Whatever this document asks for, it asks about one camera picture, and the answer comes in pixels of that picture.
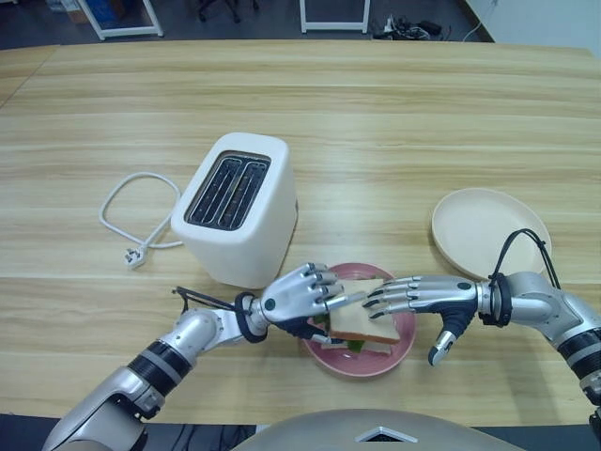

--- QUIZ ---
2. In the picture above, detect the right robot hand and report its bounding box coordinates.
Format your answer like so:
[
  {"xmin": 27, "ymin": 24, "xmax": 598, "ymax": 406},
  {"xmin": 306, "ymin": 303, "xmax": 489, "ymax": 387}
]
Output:
[{"xmin": 361, "ymin": 274, "xmax": 480, "ymax": 367}]

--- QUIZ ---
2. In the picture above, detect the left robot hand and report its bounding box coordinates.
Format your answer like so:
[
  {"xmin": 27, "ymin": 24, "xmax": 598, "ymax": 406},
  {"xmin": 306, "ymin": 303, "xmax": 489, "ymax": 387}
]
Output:
[{"xmin": 253, "ymin": 262, "xmax": 368, "ymax": 351}]

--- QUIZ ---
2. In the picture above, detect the cream toaster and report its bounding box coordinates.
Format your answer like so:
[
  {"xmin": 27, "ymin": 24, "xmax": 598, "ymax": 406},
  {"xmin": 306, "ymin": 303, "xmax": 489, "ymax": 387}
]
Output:
[{"xmin": 170, "ymin": 132, "xmax": 300, "ymax": 290}]

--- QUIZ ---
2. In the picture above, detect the cream plate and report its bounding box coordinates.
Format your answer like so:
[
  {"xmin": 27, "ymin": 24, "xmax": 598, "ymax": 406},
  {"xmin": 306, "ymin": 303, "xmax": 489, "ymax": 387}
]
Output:
[{"xmin": 431, "ymin": 187, "xmax": 554, "ymax": 284}]

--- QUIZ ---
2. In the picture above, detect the green lettuce leaf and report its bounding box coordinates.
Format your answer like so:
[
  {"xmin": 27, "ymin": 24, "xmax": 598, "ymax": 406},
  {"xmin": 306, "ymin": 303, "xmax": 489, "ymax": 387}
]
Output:
[{"xmin": 310, "ymin": 313, "xmax": 366, "ymax": 354}]

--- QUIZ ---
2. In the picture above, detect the pink plate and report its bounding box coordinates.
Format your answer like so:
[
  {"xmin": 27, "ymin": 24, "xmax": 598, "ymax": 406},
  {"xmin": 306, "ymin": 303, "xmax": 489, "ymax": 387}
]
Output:
[{"xmin": 300, "ymin": 262, "xmax": 418, "ymax": 378}]

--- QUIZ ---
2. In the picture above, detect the robot body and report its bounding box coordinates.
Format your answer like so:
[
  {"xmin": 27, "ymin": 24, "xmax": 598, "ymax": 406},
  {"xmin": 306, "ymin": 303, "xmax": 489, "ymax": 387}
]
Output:
[{"xmin": 232, "ymin": 409, "xmax": 514, "ymax": 451}]

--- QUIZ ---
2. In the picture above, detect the white cord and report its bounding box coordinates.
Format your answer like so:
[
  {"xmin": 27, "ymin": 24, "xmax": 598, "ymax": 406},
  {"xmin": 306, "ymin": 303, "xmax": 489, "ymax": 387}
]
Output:
[{"xmin": 99, "ymin": 171, "xmax": 185, "ymax": 271}]

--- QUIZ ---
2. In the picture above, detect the black cable bundle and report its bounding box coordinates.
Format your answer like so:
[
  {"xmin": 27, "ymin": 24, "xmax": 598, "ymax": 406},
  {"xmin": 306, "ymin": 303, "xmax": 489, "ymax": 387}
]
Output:
[{"xmin": 372, "ymin": 15, "xmax": 453, "ymax": 41}]

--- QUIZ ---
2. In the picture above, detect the white table frame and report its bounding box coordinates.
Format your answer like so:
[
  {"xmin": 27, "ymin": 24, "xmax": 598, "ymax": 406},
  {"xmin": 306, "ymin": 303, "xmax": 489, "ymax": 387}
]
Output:
[
  {"xmin": 299, "ymin": 0, "xmax": 372, "ymax": 35},
  {"xmin": 76, "ymin": 0, "xmax": 165, "ymax": 40}
]

